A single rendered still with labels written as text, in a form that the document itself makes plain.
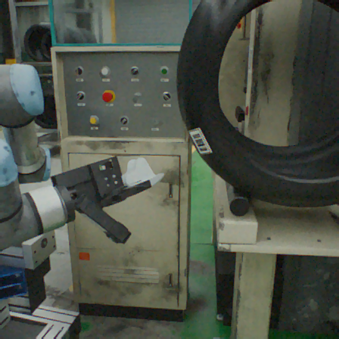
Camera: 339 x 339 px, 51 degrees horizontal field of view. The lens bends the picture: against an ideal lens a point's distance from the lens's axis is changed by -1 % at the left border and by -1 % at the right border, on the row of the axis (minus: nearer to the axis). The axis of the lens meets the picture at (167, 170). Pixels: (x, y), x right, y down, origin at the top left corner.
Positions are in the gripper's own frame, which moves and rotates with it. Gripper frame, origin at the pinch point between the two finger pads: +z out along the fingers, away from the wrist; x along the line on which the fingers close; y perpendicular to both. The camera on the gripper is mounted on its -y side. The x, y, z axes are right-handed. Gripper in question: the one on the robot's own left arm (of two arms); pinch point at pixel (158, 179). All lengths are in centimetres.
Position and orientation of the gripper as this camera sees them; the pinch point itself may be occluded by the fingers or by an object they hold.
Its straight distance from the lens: 72.0
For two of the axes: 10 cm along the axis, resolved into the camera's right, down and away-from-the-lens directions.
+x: -5.1, 0.8, 8.6
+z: 8.1, -3.0, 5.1
